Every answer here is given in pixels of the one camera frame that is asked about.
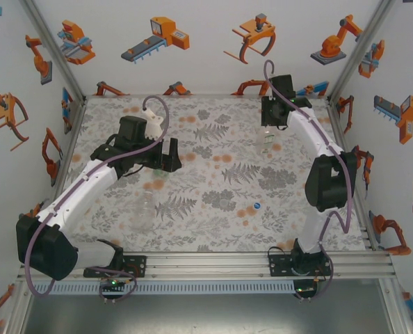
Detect aluminium side rail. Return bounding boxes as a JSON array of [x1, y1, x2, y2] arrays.
[[326, 97, 380, 251], [49, 99, 88, 218]]

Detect slotted grey cable duct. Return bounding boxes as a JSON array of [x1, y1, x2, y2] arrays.
[[32, 280, 296, 296]]

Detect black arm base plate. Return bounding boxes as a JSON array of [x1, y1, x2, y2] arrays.
[[268, 253, 296, 278], [121, 255, 148, 279]]

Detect aluminium front extrusion rail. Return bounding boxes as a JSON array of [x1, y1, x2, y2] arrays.
[[18, 250, 398, 281]]

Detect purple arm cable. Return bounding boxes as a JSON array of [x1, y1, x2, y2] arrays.
[[24, 95, 171, 299], [263, 59, 356, 302]]

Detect clear plastic cup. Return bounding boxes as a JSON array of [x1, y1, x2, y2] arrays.
[[129, 189, 159, 233]]

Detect aluminium corner post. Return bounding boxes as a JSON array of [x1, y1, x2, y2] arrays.
[[327, 0, 395, 104], [20, 0, 88, 104]]

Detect floral patterned table cover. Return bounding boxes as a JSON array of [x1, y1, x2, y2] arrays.
[[58, 96, 371, 253]]

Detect small circuit board green LED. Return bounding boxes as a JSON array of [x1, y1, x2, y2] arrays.
[[99, 277, 128, 290], [294, 284, 317, 297]]

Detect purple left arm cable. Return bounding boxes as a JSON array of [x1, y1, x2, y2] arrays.
[[24, 95, 171, 299]]

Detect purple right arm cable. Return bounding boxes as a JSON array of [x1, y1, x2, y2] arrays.
[[263, 59, 356, 302]]

